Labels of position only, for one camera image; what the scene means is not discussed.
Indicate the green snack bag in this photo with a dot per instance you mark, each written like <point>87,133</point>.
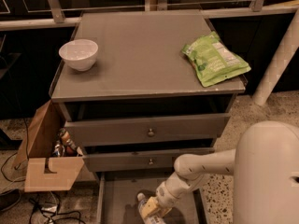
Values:
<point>212,61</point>

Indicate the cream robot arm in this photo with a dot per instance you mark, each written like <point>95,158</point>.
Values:
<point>265,167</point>

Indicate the middle grey drawer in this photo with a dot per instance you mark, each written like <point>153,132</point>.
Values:
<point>139,160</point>

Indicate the bottom grey drawer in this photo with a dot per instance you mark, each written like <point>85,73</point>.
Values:
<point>117,203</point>

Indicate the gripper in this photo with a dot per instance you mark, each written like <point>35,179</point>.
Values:
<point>163,193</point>

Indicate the clear plastic water bottle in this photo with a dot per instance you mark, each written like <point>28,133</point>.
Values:
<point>142,202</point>

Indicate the top grey drawer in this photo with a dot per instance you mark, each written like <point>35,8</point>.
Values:
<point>108,132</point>

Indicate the metal railing frame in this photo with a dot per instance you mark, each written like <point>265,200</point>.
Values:
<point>40,14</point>

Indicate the wooden side box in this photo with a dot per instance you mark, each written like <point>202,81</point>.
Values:
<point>45,172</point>

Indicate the grey drawer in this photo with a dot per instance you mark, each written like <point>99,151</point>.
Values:
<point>108,132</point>
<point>139,160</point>
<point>117,203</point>

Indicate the white ceramic bowl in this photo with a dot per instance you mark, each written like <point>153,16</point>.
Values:
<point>79,54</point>

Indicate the grey drawer cabinet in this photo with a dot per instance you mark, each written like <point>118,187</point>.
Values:
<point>140,72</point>

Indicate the items inside wooden box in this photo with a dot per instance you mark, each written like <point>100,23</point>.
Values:
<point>64,146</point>

